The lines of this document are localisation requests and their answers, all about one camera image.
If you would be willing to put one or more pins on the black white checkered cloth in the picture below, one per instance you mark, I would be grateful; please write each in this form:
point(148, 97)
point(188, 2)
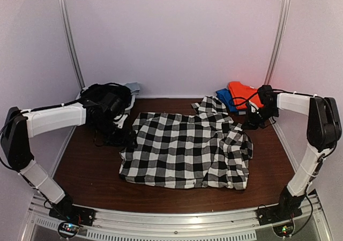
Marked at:
point(176, 151)

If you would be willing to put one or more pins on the aluminium frame post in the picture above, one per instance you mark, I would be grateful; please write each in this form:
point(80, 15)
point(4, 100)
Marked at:
point(70, 43)
point(282, 23)

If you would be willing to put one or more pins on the grey garment in basket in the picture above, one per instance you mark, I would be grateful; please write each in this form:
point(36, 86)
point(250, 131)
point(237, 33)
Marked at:
point(134, 88)

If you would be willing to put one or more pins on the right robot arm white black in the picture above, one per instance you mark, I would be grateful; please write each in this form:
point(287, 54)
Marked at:
point(323, 133)

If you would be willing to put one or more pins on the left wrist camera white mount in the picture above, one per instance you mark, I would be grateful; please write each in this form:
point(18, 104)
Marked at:
point(119, 120)

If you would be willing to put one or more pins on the front aluminium rail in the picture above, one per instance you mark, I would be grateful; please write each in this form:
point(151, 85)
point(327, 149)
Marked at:
point(240, 224)

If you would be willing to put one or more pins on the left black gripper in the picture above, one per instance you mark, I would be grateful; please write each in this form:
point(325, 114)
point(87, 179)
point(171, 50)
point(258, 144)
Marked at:
point(121, 140)

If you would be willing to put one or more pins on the white plastic laundry basket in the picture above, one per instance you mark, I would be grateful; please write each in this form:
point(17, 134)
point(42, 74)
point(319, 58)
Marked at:
point(131, 101)

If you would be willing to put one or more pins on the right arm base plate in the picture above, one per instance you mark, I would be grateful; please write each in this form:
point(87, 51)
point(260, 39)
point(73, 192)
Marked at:
point(283, 211)

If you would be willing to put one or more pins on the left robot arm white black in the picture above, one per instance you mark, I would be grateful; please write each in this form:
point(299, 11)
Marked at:
point(20, 126)

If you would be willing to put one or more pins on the orange t-shirt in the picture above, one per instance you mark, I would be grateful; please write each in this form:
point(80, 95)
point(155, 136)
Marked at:
point(241, 94)

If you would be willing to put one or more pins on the right aluminium frame post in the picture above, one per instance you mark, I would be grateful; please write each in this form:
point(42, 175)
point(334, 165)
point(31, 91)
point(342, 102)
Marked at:
point(282, 23)

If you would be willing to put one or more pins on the black garment hanging from basket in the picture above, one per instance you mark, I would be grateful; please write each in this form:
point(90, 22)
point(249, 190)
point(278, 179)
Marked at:
point(97, 92)

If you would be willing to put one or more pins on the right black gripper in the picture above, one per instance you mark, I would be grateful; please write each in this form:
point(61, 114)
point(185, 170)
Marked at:
point(251, 125)

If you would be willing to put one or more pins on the left aluminium frame post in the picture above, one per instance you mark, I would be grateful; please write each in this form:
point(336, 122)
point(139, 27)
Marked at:
point(70, 43)

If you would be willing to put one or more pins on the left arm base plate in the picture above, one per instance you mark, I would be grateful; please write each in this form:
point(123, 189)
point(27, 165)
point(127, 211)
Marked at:
point(65, 210)

